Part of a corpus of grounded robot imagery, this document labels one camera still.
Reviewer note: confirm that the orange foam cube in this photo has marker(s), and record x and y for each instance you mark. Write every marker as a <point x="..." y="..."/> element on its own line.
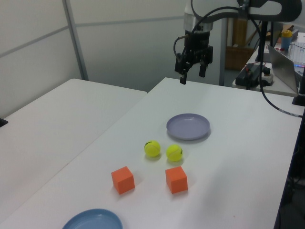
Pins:
<point x="123" y="180"/>
<point x="176" y="180"/>

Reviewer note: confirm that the clear plastic container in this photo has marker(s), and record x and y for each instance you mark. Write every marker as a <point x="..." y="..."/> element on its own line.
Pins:
<point x="299" y="51"/>

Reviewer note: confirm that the brown wooden cabinet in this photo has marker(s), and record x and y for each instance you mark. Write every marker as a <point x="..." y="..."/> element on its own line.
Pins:
<point x="238" y="57"/>

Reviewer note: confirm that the blue plastic plate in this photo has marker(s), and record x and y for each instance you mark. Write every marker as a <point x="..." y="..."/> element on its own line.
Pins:
<point x="93" y="220"/>

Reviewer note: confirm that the emergency stop button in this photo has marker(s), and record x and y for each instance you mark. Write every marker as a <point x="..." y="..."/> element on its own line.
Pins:
<point x="267" y="76"/>

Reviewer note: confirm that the blue bottle yellow cap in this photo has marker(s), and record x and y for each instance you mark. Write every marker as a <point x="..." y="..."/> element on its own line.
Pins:
<point x="286" y="41"/>

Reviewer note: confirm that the black control box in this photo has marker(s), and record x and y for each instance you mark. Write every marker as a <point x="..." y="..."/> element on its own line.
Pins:
<point x="245" y="77"/>

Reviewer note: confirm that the yellow tennis ball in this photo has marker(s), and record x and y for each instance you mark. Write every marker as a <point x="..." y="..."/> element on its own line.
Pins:
<point x="174" y="152"/>
<point x="151" y="148"/>

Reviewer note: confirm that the purple plastic plate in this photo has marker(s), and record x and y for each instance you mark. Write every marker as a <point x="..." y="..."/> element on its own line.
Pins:
<point x="188" y="126"/>

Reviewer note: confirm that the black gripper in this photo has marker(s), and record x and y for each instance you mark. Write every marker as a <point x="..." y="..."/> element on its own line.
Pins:
<point x="197" y="39"/>

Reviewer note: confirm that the silver laptop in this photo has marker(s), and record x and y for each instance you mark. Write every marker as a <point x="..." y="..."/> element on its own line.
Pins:
<point x="282" y="69"/>

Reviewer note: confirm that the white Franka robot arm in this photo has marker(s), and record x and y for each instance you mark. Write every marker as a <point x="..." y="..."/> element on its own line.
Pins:
<point x="267" y="7"/>

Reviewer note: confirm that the grey partition post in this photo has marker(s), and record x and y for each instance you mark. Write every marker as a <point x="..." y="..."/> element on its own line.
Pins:
<point x="223" y="59"/>
<point x="76" y="40"/>

